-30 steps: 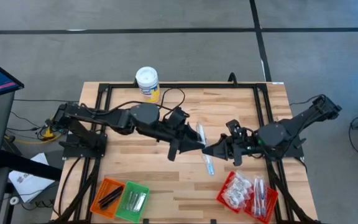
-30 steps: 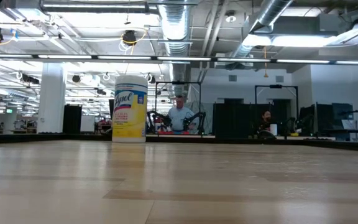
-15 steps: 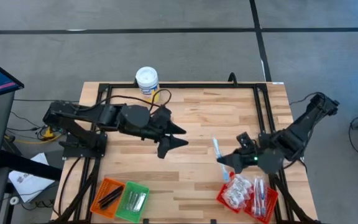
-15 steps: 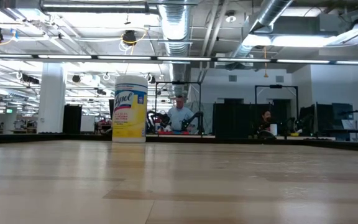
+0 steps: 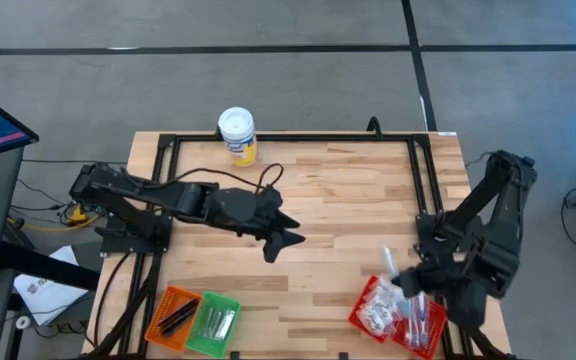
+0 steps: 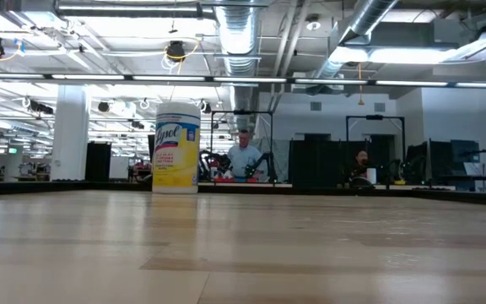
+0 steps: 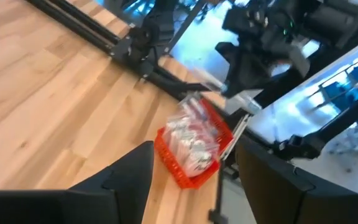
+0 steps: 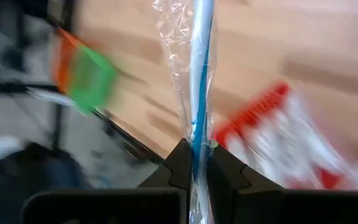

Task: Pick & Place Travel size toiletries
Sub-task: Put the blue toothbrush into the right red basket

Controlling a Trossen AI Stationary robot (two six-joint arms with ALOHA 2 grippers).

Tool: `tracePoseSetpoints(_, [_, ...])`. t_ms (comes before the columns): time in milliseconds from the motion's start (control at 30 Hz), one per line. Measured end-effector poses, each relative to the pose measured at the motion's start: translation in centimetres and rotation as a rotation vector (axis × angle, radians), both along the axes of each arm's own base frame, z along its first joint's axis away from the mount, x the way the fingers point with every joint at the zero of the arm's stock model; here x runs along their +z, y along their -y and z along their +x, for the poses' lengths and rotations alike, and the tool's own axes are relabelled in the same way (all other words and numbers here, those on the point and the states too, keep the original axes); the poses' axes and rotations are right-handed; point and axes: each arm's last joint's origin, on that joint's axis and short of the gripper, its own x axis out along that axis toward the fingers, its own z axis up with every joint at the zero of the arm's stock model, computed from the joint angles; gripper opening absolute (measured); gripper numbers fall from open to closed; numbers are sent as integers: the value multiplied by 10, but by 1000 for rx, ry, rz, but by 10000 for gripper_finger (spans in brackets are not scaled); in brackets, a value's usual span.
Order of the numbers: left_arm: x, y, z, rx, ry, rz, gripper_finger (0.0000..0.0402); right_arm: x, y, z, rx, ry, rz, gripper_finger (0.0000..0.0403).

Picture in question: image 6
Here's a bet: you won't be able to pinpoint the person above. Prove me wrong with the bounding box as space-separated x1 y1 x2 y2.
350 149 373 181
226 129 265 181

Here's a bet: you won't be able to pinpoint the yellow Lysol wipes canister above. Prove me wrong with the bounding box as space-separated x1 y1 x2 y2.
152 101 203 194

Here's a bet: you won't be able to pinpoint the black partition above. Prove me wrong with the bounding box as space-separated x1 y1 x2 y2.
288 138 396 187

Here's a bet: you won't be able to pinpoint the black cabinet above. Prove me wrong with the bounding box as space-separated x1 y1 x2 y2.
84 142 112 182

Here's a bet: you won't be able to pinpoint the round ceiling detector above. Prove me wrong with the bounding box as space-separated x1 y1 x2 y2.
305 14 322 32

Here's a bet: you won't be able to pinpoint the white square column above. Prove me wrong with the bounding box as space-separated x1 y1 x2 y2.
51 85 90 182

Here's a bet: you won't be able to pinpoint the dark desk monitors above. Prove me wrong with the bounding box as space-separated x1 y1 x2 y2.
405 138 480 191

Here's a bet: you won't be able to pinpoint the black background rig frame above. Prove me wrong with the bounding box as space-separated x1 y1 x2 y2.
210 110 274 181
346 114 407 187

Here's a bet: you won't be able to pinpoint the long ceiling light rail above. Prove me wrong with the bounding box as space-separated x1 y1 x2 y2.
0 72 486 89

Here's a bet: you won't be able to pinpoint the silver ventilation duct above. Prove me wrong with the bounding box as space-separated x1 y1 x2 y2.
213 0 262 132
310 0 400 81

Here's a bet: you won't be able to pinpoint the black table frame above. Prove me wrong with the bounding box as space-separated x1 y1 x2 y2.
0 179 486 208

